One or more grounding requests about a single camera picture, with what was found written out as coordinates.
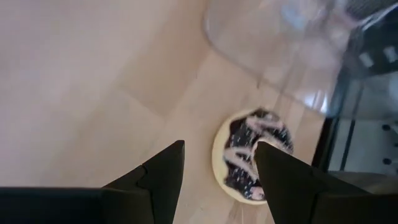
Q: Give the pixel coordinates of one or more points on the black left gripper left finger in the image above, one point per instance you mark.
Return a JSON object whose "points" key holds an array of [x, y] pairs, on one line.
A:
{"points": [[164, 180]]}

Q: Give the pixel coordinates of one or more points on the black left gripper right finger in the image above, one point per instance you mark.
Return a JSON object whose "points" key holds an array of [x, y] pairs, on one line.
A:
{"points": [[286, 186]]}

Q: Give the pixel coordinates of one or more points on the chocolate frosted toy donut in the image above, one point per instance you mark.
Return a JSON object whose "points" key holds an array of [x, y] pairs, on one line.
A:
{"points": [[239, 137]]}

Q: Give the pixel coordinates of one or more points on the clear plastic bin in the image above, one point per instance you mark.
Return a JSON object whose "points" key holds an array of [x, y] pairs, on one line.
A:
{"points": [[264, 37]]}

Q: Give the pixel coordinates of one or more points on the black metal table frame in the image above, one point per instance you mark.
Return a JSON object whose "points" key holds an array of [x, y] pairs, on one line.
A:
{"points": [[323, 140]]}

